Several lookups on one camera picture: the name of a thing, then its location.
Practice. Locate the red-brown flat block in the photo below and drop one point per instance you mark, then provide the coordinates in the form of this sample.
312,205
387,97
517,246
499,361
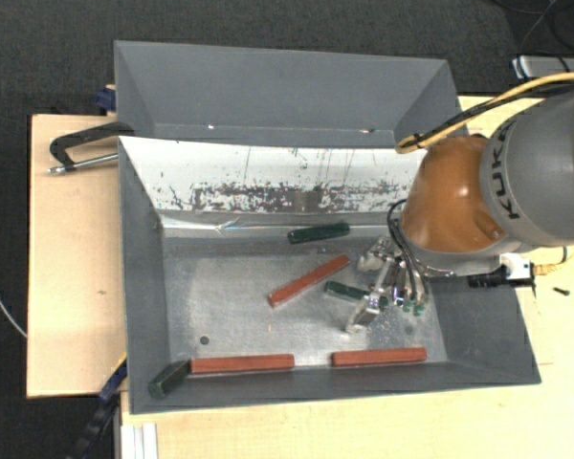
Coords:
241,364
378,356
308,281

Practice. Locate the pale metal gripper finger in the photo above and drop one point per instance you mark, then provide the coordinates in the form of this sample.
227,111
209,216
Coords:
359,318

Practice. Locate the black cylinder on white bracket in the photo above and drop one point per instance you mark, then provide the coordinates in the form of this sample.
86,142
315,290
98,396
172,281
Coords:
488,279

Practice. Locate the pale wood flat board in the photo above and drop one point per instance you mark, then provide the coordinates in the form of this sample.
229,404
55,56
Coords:
72,256

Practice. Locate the small black screw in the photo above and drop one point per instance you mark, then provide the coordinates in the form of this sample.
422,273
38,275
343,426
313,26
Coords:
562,291

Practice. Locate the dark green flat block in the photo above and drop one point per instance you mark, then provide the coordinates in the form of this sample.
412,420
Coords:
318,233
344,290
167,379

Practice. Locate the grey metal bin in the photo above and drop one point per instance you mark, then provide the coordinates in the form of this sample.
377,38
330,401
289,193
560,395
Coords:
229,294

